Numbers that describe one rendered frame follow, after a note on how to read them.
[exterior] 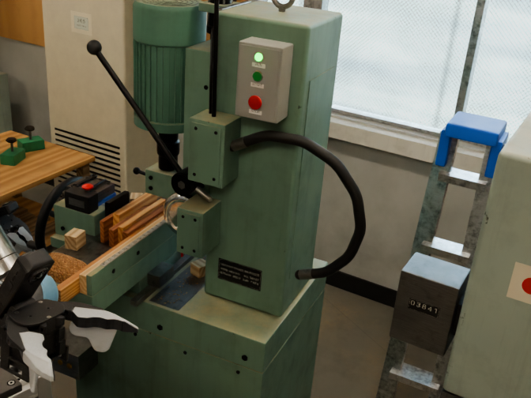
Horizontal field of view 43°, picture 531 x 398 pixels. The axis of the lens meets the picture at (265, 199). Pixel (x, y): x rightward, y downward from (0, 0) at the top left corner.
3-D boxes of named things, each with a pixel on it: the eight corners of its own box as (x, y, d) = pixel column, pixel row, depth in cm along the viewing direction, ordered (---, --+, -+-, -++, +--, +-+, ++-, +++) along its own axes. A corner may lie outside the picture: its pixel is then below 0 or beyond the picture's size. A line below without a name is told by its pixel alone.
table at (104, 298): (134, 194, 214) (133, 178, 212) (217, 218, 204) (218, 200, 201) (-10, 282, 164) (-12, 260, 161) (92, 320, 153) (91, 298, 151)
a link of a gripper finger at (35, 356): (53, 413, 78) (43, 369, 86) (55, 369, 76) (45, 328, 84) (24, 417, 77) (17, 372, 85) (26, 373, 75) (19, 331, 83)
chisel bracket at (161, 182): (159, 189, 186) (159, 160, 182) (202, 200, 181) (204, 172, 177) (144, 198, 180) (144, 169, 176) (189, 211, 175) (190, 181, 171)
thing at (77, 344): (62, 350, 189) (61, 326, 185) (98, 364, 184) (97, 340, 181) (42, 366, 182) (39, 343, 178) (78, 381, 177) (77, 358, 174)
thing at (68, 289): (203, 196, 203) (203, 184, 202) (209, 197, 203) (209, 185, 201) (54, 303, 148) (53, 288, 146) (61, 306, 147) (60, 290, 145)
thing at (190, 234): (194, 236, 168) (196, 193, 163) (219, 243, 165) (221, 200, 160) (175, 252, 160) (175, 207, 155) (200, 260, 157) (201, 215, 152)
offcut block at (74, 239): (74, 240, 173) (73, 227, 172) (86, 243, 172) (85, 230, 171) (65, 248, 169) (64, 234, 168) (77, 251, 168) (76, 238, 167)
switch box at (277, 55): (246, 108, 148) (250, 35, 141) (288, 117, 145) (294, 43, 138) (233, 115, 143) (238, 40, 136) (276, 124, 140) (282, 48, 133)
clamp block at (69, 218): (88, 213, 194) (87, 185, 190) (127, 225, 189) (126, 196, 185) (54, 234, 182) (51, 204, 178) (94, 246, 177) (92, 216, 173)
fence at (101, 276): (213, 200, 201) (214, 183, 199) (218, 200, 201) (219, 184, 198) (86, 295, 151) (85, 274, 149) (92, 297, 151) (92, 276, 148)
